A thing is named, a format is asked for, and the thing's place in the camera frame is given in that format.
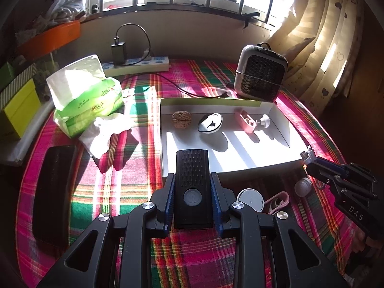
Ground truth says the green tissue pack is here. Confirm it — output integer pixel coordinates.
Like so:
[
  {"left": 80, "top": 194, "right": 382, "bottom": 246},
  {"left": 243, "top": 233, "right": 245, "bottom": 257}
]
[{"left": 46, "top": 54, "right": 125, "bottom": 139}]

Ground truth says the white mushroom-shaped plug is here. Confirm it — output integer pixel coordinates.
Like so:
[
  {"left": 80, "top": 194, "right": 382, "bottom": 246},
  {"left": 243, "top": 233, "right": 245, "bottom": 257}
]
[{"left": 255, "top": 114, "right": 271, "bottom": 129}]

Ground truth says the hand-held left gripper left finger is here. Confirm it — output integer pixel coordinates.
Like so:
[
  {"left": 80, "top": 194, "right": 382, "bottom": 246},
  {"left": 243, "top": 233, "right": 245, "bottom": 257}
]
[{"left": 37, "top": 172, "right": 176, "bottom": 288}]

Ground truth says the yellow-green box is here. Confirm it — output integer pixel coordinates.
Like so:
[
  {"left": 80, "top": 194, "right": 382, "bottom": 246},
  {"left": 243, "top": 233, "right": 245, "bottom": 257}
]
[{"left": 0, "top": 78, "right": 42, "bottom": 140}]

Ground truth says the orange box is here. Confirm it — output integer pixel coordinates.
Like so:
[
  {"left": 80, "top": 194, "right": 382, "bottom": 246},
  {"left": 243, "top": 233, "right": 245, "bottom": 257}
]
[{"left": 16, "top": 20, "right": 81, "bottom": 60}]

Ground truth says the black and white oval fob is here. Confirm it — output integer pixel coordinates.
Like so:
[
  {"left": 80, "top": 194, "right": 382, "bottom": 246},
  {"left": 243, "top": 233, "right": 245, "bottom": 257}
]
[{"left": 197, "top": 112, "right": 223, "bottom": 134}]

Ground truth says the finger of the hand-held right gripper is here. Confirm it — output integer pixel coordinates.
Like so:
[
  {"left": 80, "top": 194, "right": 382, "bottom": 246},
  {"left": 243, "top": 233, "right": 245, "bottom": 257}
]
[
  {"left": 313, "top": 156, "right": 378, "bottom": 183},
  {"left": 306, "top": 162, "right": 345, "bottom": 200}
]

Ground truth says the black power cable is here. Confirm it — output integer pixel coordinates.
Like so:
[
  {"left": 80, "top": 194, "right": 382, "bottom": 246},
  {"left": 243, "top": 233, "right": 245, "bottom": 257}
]
[{"left": 121, "top": 72, "right": 230, "bottom": 99}]

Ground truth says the crumpled white tissue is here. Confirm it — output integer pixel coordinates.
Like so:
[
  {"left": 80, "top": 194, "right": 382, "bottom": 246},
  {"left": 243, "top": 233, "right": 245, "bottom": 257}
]
[{"left": 78, "top": 112, "right": 133, "bottom": 159}]

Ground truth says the black long case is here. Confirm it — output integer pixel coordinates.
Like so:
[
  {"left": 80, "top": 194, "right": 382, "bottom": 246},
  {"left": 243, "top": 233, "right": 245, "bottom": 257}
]
[{"left": 31, "top": 145, "right": 79, "bottom": 248}]

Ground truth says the black charger adapter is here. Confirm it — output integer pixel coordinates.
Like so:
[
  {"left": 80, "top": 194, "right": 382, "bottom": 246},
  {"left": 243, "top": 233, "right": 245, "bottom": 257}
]
[{"left": 111, "top": 42, "right": 126, "bottom": 66}]

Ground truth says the white disc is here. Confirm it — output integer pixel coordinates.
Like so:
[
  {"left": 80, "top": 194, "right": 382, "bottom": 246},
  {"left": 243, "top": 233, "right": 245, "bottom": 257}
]
[{"left": 236, "top": 188, "right": 265, "bottom": 213}]

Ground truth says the white power strip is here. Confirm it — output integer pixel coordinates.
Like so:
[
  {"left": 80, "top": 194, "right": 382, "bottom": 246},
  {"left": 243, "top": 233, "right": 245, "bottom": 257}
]
[{"left": 102, "top": 55, "right": 171, "bottom": 77}]

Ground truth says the cream heart-print curtain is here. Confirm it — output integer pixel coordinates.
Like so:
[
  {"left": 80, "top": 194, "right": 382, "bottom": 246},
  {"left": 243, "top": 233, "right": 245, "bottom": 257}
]
[{"left": 267, "top": 0, "right": 366, "bottom": 117}]

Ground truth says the pink plaid blanket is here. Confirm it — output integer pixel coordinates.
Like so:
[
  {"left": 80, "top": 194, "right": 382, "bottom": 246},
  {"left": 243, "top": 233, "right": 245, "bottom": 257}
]
[{"left": 15, "top": 58, "right": 357, "bottom": 288}]

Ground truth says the brown walnut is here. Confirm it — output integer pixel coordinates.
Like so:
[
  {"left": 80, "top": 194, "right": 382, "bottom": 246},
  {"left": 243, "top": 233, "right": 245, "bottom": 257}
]
[{"left": 172, "top": 110, "right": 192, "bottom": 129}]

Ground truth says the white cardboard box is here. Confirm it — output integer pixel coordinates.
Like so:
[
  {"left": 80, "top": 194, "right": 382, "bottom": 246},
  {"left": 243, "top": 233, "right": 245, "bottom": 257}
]
[{"left": 158, "top": 97, "right": 308, "bottom": 184}]

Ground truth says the black window handle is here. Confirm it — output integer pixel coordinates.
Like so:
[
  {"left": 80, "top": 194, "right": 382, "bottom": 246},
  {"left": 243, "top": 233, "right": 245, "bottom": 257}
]
[{"left": 240, "top": 12, "right": 261, "bottom": 30}]

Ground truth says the black charger cable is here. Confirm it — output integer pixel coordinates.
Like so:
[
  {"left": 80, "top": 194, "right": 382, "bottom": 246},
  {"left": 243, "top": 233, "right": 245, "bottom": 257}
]
[{"left": 115, "top": 23, "right": 151, "bottom": 63}]

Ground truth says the striped box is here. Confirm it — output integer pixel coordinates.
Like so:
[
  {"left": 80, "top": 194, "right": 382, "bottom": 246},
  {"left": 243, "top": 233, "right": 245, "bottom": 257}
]
[{"left": 0, "top": 64, "right": 38, "bottom": 104}]

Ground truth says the small grey heater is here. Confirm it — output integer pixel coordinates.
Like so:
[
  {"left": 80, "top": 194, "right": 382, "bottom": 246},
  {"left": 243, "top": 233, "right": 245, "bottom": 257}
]
[{"left": 233, "top": 42, "right": 289, "bottom": 102}]

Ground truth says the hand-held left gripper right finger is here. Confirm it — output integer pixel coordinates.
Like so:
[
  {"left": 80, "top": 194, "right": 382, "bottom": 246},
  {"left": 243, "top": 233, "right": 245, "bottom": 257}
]
[{"left": 210, "top": 172, "right": 345, "bottom": 288}]

